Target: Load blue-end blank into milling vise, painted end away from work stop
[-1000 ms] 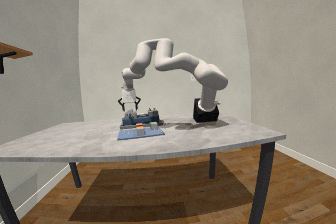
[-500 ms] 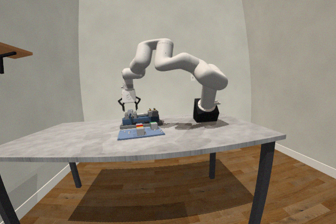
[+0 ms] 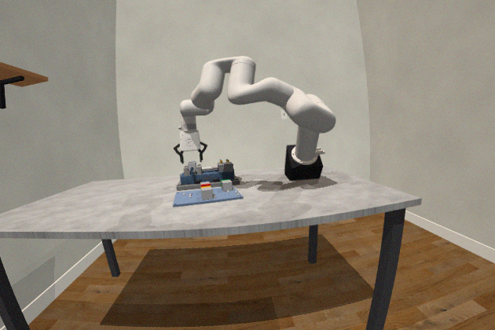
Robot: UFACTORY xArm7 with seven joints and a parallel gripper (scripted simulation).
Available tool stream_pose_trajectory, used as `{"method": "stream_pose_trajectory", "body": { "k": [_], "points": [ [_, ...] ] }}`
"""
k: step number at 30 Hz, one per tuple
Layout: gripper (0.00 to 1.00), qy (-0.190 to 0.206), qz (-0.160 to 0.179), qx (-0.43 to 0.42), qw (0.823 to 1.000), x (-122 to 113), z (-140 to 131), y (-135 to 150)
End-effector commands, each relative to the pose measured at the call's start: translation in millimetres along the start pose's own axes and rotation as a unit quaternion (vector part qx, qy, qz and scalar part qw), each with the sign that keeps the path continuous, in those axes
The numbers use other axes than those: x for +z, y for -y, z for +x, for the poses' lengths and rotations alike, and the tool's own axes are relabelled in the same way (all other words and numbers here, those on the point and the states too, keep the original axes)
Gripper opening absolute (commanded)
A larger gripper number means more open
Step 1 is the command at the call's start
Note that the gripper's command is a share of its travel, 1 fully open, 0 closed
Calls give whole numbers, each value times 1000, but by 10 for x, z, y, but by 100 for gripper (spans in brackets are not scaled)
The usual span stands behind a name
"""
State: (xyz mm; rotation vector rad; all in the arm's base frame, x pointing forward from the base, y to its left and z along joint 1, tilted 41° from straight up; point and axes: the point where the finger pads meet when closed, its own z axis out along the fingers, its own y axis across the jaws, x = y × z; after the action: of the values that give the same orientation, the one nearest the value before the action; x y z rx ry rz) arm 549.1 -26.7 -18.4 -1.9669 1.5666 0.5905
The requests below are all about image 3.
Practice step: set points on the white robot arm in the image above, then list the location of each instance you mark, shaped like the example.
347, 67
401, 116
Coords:
305, 110

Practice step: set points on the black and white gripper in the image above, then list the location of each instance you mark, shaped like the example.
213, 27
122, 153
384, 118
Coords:
190, 141

